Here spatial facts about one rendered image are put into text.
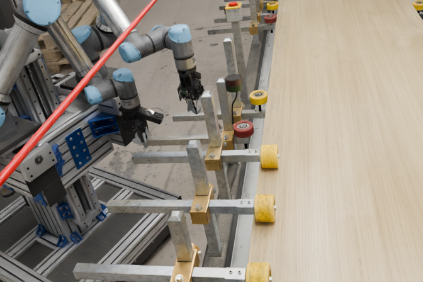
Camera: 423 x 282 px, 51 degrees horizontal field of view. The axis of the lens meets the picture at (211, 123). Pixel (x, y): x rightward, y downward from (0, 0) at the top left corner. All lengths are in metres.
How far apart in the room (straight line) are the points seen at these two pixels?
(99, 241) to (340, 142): 1.40
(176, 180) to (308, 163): 1.61
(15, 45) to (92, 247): 1.22
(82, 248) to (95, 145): 0.61
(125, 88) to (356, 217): 0.96
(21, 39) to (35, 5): 0.13
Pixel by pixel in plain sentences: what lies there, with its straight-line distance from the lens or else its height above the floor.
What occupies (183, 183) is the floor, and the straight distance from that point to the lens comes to 2.97.
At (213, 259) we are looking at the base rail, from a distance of 1.53.
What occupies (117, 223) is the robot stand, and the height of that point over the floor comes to 0.21.
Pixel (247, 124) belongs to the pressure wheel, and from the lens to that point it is 1.76.
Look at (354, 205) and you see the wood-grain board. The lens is 1.39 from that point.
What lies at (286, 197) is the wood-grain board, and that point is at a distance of 1.41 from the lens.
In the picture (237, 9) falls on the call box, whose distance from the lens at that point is 2.09.
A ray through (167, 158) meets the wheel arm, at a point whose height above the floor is 0.95.
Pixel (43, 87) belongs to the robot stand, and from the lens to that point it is 2.05.
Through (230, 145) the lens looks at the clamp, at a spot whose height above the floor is 0.85.
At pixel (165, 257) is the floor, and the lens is 2.54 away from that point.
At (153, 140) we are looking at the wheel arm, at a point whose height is 0.86.
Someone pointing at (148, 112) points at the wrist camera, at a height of 0.99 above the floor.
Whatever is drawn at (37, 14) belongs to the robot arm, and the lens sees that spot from 1.56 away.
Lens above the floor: 1.85
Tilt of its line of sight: 32 degrees down
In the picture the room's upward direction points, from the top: 10 degrees counter-clockwise
